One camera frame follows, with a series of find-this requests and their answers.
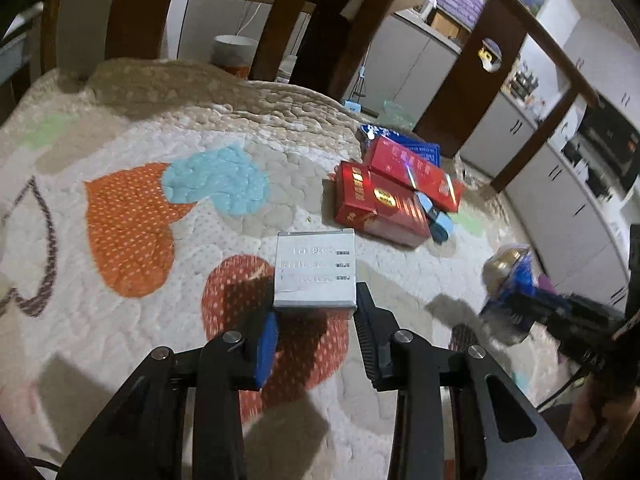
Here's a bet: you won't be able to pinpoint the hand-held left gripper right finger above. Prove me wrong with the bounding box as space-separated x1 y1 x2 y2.
356 282 583 480

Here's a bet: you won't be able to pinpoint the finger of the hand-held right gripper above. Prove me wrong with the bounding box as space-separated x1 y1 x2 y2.
502 290 586 346

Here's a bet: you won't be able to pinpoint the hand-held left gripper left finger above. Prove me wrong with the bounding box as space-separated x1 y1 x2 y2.
57 282 279 480

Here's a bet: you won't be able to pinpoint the blue snack pouch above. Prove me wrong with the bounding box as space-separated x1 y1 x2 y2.
479 244 548 346

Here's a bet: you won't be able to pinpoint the silver grey carton box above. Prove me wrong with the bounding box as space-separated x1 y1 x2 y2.
273 228 358 311

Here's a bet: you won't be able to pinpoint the long red box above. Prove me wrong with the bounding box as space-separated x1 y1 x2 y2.
364 135 465 213

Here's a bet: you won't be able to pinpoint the blue box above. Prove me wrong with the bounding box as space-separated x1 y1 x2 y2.
358 122 442 167

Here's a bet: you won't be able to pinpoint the person's right hand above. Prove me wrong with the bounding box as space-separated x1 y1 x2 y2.
565 379 631 453

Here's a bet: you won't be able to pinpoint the grey kitchen base cabinets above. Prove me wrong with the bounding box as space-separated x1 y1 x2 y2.
350 10 636 311

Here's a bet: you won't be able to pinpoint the red box with gold emblem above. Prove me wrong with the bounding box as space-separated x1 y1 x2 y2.
334 161 432 249

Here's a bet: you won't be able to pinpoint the small blue wrapper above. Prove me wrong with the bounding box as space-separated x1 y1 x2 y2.
417 194 454 245

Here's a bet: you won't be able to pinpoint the dish rack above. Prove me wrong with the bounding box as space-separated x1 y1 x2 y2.
505 67 538 98

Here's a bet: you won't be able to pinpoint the quilted heart pattern blanket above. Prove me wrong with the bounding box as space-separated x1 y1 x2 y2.
0 57 591 480

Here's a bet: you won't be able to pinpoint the flat mop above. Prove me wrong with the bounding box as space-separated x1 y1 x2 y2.
344 67 369 112

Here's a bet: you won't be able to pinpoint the white bucket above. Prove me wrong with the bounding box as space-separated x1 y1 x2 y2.
210 35 259 79

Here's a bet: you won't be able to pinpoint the wooden bench backrest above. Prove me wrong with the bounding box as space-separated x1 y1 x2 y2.
40 0 601 191

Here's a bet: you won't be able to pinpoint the grey wall cabinets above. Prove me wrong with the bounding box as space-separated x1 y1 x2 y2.
565 0 640 111

